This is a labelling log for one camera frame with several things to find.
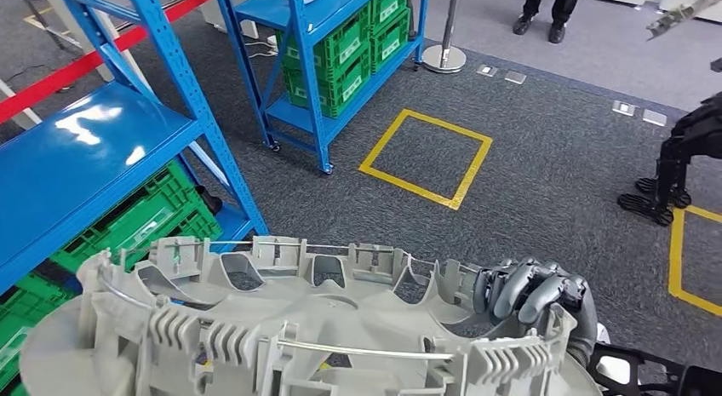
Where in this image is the person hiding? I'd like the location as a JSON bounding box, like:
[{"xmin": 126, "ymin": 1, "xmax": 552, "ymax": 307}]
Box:
[{"xmin": 512, "ymin": 0, "xmax": 583, "ymax": 45}]

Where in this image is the black humanoid robot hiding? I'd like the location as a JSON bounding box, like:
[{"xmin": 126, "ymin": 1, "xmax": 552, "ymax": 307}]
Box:
[{"xmin": 616, "ymin": 57, "xmax": 722, "ymax": 227}]

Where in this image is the red barrier belt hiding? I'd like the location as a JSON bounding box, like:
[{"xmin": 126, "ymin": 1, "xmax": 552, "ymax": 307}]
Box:
[{"xmin": 0, "ymin": 0, "xmax": 216, "ymax": 125}]

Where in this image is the blue metal shelf rack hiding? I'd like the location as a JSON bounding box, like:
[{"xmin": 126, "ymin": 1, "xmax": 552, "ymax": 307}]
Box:
[
  {"xmin": 0, "ymin": 0, "xmax": 271, "ymax": 296},
  {"xmin": 215, "ymin": 0, "xmax": 431, "ymax": 175}
]

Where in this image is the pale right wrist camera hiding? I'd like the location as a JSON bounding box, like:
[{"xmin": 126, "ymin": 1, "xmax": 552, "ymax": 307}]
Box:
[{"xmin": 679, "ymin": 364, "xmax": 722, "ymax": 396}]

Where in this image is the chrome stanchion post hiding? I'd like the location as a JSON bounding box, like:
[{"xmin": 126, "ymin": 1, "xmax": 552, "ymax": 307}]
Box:
[{"xmin": 421, "ymin": 0, "xmax": 468, "ymax": 75}]

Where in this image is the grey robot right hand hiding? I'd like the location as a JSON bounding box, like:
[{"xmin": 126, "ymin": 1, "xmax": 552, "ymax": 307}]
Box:
[{"xmin": 473, "ymin": 255, "xmax": 600, "ymax": 370}]

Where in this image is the yellow floor tape square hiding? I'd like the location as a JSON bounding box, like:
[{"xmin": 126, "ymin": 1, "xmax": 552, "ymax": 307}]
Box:
[
  {"xmin": 358, "ymin": 107, "xmax": 494, "ymax": 212},
  {"xmin": 668, "ymin": 205, "xmax": 722, "ymax": 319}
]

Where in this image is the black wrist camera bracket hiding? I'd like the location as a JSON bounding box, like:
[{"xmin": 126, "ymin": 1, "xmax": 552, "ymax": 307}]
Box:
[{"xmin": 586, "ymin": 343, "xmax": 686, "ymax": 396}]

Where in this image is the white power cable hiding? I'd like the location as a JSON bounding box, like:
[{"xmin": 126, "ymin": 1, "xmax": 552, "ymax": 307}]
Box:
[{"xmin": 242, "ymin": 35, "xmax": 282, "ymax": 60}]

